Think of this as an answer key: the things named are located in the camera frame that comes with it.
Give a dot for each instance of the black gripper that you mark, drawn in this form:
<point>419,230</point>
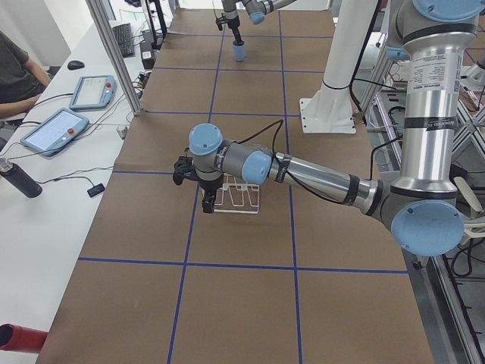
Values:
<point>209,186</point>
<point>233,27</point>

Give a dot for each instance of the light blue plastic cup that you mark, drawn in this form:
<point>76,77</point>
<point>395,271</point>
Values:
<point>239,50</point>

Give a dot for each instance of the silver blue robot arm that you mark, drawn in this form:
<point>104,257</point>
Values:
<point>256,10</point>
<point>418,207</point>

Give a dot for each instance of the small black phone device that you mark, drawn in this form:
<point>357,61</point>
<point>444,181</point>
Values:
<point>96,190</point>

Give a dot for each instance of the black keyboard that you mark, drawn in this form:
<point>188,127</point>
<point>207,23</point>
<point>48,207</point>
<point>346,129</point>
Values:
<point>124,38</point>

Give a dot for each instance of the far teach pendant tablet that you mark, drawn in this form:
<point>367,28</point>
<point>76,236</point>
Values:
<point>93,92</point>

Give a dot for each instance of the teach pendant tablet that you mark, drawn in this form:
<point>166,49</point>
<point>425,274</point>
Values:
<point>53,134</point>
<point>93,92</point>

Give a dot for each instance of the black computer mouse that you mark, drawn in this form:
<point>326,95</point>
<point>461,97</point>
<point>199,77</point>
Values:
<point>75,65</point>

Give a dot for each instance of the near teach pendant tablet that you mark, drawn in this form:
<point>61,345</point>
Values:
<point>53,134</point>

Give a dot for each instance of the black water bottle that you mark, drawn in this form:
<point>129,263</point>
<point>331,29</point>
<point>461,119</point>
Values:
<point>16,176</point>

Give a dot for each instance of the seated person in dark shirt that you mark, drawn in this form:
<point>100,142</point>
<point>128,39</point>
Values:
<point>22,79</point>

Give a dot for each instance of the red cylinder tube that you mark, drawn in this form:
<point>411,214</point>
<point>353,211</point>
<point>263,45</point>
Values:
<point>21,339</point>

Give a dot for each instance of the white wire cup holder rack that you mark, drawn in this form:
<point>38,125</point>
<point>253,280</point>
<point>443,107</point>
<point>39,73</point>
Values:
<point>237,196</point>

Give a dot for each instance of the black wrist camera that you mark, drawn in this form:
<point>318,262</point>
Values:
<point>184,170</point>

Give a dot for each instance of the white central pedestal column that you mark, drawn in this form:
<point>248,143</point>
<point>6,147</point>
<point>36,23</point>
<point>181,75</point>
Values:
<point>330,108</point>

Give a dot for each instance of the aluminium frame post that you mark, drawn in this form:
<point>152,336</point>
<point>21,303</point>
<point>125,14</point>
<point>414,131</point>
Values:
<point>101,21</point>

